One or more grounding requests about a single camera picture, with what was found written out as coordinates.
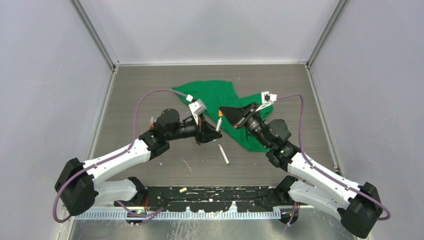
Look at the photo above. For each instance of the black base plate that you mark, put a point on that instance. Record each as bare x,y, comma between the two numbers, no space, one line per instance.
211,199

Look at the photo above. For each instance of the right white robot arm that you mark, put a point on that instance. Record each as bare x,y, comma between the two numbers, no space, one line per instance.
357,206

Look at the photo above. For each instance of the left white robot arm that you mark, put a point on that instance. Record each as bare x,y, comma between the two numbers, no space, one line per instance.
83,184

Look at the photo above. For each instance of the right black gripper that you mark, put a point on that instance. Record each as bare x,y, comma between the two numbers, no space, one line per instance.
244,114

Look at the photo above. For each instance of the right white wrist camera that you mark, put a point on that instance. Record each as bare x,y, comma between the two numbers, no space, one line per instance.
267,99

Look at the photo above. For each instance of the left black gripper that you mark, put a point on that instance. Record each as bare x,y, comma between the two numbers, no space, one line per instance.
205,132

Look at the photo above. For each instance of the white marker green tip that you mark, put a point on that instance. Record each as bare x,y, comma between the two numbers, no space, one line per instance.
224,154

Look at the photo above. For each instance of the red orange pen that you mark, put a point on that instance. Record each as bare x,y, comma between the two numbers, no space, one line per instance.
151,123

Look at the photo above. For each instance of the green cloth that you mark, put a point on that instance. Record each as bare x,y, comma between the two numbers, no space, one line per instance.
218,93

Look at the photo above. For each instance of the white marker blue tip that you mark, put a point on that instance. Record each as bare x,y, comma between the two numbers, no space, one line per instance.
218,124

